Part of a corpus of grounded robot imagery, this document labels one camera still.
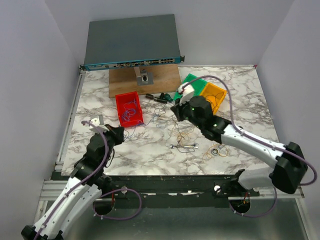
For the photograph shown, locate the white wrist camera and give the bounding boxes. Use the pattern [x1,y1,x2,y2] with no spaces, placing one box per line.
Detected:
[89,115,109,134]
[177,82,195,106]

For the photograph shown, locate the red plastic bin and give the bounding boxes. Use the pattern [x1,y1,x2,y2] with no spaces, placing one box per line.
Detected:
[115,91,144,128]

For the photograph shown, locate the grey metal bracket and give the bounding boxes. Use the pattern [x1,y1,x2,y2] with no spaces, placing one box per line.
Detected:
[133,67,154,86]

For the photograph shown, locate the grey network switch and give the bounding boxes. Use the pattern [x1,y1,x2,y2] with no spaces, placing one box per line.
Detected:
[80,14,185,71]

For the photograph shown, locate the yellow plastic bin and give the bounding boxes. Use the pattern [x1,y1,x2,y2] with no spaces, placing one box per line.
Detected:
[200,82,227,115]

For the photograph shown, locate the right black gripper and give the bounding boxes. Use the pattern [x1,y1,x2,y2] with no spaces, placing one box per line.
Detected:
[171,94,203,130]

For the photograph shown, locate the black cylindrical bit holder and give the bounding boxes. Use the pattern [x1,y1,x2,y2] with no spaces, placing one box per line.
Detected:
[153,97,168,104]

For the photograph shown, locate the blue purple wires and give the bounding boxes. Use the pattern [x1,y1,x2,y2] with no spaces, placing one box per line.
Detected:
[123,102,197,153]

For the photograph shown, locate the green plastic bin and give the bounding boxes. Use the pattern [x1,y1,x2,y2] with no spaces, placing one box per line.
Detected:
[173,73,208,102]

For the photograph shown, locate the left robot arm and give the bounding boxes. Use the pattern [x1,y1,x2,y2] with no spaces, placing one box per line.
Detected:
[21,124,125,240]

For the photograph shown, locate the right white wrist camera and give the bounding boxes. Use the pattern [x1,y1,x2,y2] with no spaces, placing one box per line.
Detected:
[177,82,195,106]

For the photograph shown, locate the wooden board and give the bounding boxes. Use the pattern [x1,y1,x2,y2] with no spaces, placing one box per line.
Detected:
[109,64,182,98]

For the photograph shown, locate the green handled screwdriver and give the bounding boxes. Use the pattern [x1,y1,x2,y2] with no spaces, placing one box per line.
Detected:
[159,92,174,103]

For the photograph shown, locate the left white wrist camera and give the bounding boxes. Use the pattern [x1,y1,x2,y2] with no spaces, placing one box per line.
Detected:
[89,115,109,134]

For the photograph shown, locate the small open-end wrench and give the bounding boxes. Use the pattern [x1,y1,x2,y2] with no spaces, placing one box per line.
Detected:
[169,143,199,149]

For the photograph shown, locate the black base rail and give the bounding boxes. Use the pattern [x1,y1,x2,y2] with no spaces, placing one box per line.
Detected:
[92,173,259,213]

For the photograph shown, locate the ratchet wrench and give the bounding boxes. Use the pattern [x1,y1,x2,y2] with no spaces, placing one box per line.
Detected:
[211,144,224,156]

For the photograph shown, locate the black metal socket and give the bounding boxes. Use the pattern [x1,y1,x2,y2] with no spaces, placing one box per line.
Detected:
[145,93,154,100]

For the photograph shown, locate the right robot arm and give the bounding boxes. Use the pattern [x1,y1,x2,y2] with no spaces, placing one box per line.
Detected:
[170,96,308,196]

